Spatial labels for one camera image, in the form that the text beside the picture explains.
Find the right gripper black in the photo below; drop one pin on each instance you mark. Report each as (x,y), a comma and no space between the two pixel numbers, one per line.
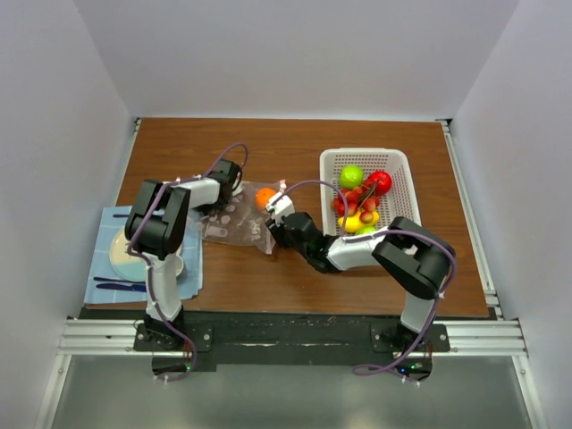
(277,231)

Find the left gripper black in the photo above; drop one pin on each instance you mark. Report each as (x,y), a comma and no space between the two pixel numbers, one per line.
(202,208)

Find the orange fake orange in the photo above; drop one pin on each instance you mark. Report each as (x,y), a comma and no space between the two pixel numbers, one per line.
(263,196)

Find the clear zip top bag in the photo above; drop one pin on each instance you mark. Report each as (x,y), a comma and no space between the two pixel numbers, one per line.
(241,222)

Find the yellow fake lemon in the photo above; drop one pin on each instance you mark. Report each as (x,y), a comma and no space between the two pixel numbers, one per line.
(358,220)

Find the red fake cherry bunch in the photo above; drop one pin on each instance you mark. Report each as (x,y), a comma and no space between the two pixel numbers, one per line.
(355,200)

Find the green fake apple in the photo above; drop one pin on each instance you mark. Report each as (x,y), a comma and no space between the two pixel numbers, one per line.
(350,177)

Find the red fake apple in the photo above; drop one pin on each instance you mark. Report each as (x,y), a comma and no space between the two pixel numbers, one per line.
(380,182)

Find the white plastic basket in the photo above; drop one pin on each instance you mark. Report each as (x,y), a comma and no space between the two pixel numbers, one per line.
(399,201)

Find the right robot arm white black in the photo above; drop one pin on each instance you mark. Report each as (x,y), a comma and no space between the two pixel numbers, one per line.
(422,264)

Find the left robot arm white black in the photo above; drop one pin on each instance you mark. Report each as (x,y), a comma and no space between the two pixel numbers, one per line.
(155,230)

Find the white ceramic cup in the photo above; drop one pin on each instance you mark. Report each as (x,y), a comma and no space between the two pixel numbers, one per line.
(179,266)

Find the blue checkered cloth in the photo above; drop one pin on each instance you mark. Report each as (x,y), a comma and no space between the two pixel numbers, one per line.
(112,220)

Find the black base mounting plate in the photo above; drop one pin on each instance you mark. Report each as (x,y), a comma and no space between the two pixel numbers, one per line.
(202,341)

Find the beige ceramic plate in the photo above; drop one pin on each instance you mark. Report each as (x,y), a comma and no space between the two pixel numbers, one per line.
(128,267)

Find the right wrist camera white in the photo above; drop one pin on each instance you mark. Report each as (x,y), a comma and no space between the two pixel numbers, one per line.
(279,206)

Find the blue handled utensil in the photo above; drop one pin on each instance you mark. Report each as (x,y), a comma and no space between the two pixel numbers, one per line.
(118,284)

